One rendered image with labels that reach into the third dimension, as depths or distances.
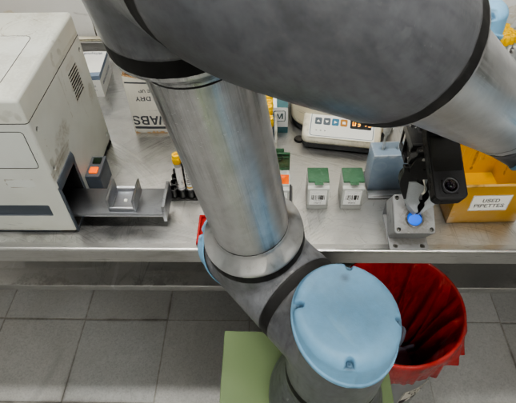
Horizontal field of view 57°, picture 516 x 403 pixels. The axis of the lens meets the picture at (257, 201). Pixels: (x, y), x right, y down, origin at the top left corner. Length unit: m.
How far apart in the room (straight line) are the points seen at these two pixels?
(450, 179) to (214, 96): 0.45
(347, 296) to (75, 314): 1.52
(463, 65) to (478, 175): 0.83
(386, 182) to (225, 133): 0.64
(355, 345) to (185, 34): 0.36
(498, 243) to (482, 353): 0.95
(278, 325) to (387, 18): 0.40
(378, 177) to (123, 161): 0.53
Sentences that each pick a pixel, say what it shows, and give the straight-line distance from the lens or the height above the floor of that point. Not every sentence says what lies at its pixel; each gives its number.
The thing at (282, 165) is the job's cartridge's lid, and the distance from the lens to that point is 0.89.
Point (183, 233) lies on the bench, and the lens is 0.91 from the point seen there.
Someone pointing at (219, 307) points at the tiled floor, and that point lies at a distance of 1.83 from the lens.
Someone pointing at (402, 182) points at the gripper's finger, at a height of 1.03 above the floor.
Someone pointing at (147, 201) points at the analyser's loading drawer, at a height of 0.91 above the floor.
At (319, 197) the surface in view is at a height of 0.91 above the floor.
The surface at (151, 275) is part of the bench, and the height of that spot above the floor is 0.27.
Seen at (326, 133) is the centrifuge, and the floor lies 0.91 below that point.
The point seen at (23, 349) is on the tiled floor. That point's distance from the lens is 1.94.
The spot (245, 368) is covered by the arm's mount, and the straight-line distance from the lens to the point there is 0.72.
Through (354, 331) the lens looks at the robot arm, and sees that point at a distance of 0.50.
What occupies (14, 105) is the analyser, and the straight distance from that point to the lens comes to 0.79.
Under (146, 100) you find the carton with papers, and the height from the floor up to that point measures 0.96.
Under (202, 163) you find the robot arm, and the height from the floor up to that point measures 1.31.
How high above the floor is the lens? 1.57
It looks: 47 degrees down
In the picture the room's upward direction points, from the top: 2 degrees counter-clockwise
